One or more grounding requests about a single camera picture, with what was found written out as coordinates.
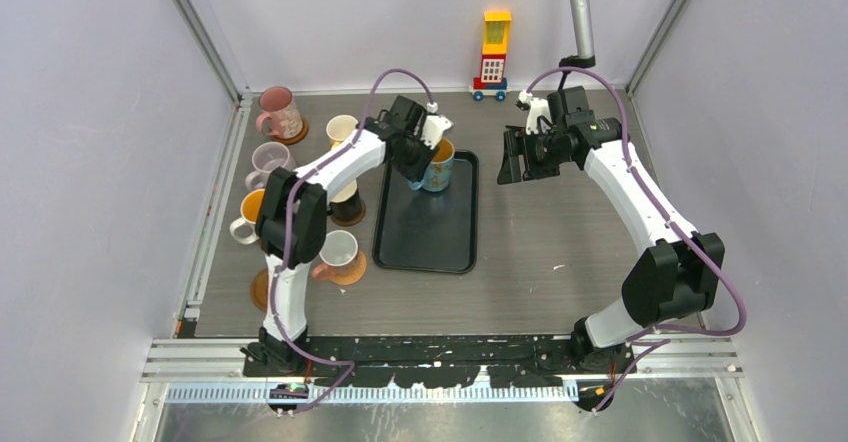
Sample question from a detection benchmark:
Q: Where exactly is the lilac ribbed mug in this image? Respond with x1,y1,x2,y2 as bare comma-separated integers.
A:
245,141,297,192

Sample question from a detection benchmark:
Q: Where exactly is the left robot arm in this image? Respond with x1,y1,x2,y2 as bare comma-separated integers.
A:
254,96,453,376

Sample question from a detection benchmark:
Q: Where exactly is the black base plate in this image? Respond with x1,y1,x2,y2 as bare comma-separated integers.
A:
240,335,633,389

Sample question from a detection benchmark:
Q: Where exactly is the white floral orange-inside mug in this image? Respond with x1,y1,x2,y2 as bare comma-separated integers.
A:
229,189,265,245

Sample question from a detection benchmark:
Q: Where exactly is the brown wooden saucer far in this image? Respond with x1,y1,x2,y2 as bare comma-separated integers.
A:
275,118,310,146

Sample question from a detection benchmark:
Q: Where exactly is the dark walnut round coaster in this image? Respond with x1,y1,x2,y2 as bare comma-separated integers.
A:
330,208,366,227

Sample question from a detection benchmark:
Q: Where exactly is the blue orange-inside mug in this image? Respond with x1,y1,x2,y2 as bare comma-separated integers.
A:
407,139,455,193

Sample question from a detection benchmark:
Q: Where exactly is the black plastic tray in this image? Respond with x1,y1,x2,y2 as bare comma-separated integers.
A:
372,150,479,274

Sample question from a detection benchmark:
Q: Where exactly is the yellow mug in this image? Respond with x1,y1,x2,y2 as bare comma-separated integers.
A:
325,115,358,148

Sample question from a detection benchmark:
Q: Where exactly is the aluminium rail frame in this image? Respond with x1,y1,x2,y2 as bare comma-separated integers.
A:
139,338,745,406

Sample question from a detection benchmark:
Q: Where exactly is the black white-inside mug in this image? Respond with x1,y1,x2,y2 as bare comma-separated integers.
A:
329,181,366,219

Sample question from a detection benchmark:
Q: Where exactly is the dusty pink mug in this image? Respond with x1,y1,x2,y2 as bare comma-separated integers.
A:
255,86,302,139

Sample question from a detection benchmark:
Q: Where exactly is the brown wooden saucer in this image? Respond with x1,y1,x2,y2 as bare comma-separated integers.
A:
275,118,310,146
249,268,269,312

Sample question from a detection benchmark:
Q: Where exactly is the brown wooden saucer near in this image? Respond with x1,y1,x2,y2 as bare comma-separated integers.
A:
249,268,269,312

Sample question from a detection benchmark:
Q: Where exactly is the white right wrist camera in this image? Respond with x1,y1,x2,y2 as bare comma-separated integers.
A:
516,90,550,134

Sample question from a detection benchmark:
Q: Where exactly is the colourful toy block tower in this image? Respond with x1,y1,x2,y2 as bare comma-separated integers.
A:
469,11,512,102

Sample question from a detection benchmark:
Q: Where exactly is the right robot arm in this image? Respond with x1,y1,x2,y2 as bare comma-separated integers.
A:
497,87,725,373

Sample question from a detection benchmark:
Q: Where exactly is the salmon pink mug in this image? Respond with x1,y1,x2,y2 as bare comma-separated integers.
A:
311,230,360,280

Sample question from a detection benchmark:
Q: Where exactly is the grey metal pole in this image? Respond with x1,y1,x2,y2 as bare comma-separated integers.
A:
569,0,595,59

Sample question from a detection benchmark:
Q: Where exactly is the black tripod stand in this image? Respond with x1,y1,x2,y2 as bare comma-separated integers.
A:
521,56,603,135

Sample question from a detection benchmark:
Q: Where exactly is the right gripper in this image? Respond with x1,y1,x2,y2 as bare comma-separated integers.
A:
498,126,572,185

